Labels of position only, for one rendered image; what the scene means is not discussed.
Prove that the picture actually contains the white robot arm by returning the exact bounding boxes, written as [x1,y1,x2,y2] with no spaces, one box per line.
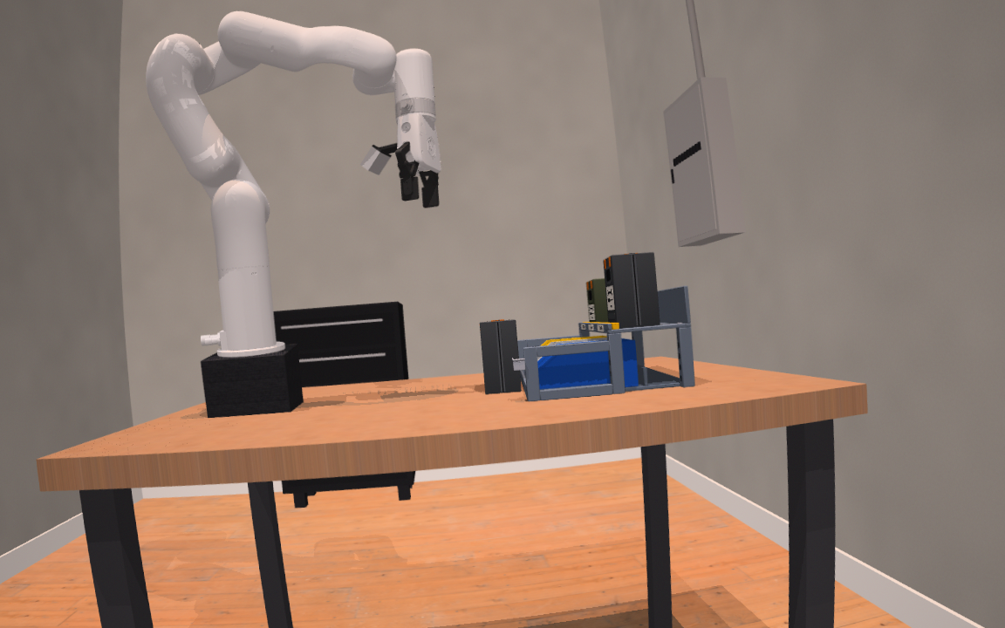
[146,11,435,358]

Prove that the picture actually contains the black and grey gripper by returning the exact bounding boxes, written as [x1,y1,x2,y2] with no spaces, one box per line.
[395,113,441,208]

